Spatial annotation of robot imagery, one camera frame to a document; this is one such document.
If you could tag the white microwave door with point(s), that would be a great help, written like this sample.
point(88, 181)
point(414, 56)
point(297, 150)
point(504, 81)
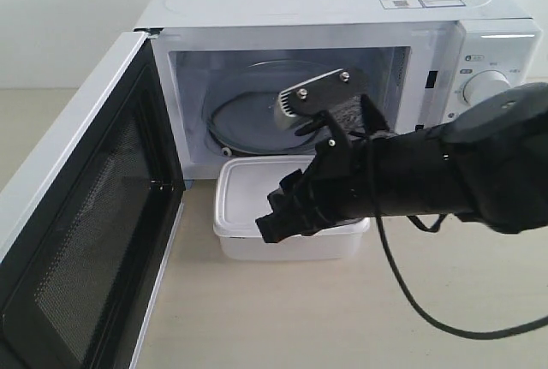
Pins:
point(88, 219)

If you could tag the white microwave oven body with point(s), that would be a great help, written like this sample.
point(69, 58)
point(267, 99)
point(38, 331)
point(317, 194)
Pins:
point(417, 61)

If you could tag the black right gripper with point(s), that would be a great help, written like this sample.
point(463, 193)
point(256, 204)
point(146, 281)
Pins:
point(339, 186)

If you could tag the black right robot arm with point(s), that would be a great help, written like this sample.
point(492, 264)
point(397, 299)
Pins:
point(487, 166)

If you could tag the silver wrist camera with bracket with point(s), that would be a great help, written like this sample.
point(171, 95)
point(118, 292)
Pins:
point(337, 101)

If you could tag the white plastic lidded container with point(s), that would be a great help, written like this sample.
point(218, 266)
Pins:
point(241, 197)

